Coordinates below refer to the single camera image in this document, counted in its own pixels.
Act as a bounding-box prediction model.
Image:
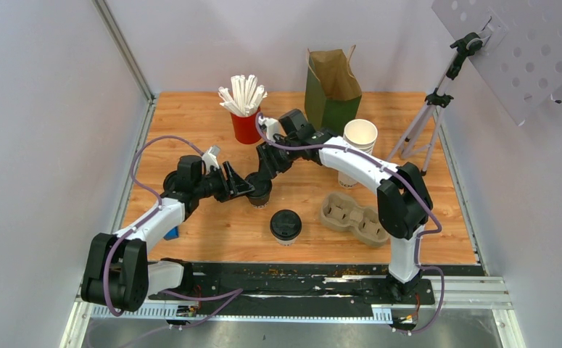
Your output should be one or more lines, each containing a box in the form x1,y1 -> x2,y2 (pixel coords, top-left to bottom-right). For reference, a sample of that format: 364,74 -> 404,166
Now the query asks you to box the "black coffee lid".
269,210 -> 302,239
245,172 -> 273,199

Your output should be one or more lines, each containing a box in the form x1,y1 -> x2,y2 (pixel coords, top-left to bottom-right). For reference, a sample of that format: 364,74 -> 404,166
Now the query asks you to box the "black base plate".
165,261 -> 437,320

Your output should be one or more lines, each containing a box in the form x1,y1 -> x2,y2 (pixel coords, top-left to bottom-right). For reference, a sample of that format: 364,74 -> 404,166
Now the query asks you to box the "brown cardboard cup carrier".
320,192 -> 389,248

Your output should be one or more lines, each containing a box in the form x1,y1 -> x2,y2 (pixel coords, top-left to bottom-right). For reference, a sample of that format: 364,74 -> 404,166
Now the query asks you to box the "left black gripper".
195,162 -> 255,204

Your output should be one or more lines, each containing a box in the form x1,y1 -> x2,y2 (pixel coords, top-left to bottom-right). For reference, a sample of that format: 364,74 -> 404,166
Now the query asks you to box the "grey tripod stand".
386,32 -> 489,175

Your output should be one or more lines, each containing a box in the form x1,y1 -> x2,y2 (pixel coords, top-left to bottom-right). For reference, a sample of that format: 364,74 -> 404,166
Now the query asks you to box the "green paper bag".
305,45 -> 363,136

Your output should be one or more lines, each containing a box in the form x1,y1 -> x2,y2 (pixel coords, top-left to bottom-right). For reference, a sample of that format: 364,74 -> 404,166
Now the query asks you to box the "white wrapped straws bundle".
218,75 -> 268,117

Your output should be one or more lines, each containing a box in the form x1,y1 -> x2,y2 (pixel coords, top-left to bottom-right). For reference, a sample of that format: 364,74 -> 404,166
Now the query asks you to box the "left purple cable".
102,135 -> 244,332

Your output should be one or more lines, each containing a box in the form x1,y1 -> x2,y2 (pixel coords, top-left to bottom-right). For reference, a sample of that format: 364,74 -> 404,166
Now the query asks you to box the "white paper cup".
276,238 -> 296,246

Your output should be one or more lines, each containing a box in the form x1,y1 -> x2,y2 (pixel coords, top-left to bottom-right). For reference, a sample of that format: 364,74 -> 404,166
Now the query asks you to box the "stack of white paper cups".
337,119 -> 379,189

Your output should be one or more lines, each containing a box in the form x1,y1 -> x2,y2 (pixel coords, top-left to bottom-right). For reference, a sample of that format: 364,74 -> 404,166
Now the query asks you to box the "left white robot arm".
80,155 -> 255,312

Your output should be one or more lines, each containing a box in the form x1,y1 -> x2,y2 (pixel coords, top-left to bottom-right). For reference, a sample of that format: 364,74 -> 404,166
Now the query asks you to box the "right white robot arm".
255,109 -> 434,303

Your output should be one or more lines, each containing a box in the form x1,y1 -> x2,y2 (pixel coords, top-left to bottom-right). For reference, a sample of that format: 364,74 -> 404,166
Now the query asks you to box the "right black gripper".
257,136 -> 301,181

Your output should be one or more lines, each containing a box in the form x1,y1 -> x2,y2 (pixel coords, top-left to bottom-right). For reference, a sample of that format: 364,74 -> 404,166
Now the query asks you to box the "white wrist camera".
257,115 -> 281,144
202,145 -> 220,174

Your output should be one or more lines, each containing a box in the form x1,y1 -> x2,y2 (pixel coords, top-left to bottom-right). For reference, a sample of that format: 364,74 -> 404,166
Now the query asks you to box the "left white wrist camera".
202,145 -> 220,174

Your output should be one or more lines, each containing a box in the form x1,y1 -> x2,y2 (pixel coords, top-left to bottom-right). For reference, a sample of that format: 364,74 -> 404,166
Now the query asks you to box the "blue toy brick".
163,226 -> 180,241

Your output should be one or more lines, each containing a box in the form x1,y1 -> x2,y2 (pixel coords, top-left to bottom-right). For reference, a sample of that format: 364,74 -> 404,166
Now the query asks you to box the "stack of black lids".
162,170 -> 178,192

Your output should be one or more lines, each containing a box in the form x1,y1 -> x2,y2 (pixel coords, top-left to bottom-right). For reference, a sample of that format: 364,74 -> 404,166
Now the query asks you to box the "red cup holder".
230,107 -> 261,144

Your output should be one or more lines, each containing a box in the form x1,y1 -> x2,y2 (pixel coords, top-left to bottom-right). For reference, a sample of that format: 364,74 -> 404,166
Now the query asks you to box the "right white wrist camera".
257,115 -> 281,144

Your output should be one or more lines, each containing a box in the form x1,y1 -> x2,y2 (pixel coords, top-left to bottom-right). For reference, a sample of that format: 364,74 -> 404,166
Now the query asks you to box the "grey perforated panel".
431,0 -> 562,125

